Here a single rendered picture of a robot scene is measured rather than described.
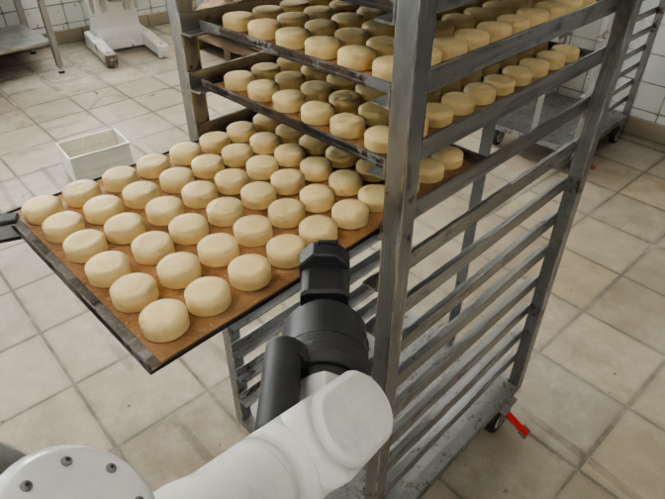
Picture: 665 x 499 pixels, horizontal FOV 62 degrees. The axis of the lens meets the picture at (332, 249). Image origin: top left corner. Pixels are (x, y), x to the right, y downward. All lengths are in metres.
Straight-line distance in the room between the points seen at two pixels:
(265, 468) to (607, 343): 1.80
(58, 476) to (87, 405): 1.58
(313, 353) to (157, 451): 1.23
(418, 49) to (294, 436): 0.39
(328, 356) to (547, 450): 1.29
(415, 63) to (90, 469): 0.47
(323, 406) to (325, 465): 0.04
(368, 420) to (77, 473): 0.24
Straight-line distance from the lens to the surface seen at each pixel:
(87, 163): 2.93
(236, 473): 0.38
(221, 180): 0.82
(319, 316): 0.54
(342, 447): 0.42
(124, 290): 0.65
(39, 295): 2.34
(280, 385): 0.47
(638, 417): 1.92
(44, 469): 0.29
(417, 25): 0.59
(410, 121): 0.62
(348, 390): 0.46
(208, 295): 0.62
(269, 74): 0.96
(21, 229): 0.85
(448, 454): 1.48
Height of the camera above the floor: 1.37
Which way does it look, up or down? 37 degrees down
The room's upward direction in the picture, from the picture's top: straight up
